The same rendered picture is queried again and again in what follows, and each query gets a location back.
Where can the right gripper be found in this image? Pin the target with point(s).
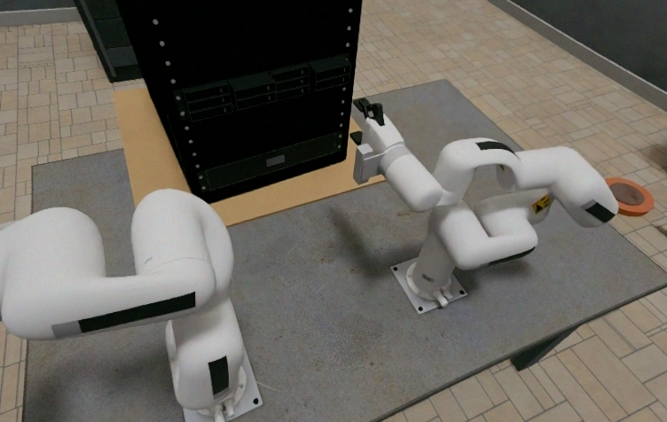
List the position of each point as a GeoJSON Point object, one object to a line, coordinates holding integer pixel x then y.
{"type": "Point", "coordinates": [382, 136]}

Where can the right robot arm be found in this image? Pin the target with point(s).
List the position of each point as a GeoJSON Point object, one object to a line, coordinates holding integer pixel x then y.
{"type": "Point", "coordinates": [455, 236]}

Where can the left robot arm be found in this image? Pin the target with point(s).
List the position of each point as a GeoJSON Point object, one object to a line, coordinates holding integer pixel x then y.
{"type": "Point", "coordinates": [53, 270]}

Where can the tan flat board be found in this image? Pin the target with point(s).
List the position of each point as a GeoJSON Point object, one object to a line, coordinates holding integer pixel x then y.
{"type": "Point", "coordinates": [153, 166]}

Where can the black rack frame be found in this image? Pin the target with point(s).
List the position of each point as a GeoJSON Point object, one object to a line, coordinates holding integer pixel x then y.
{"type": "Point", "coordinates": [189, 43]}

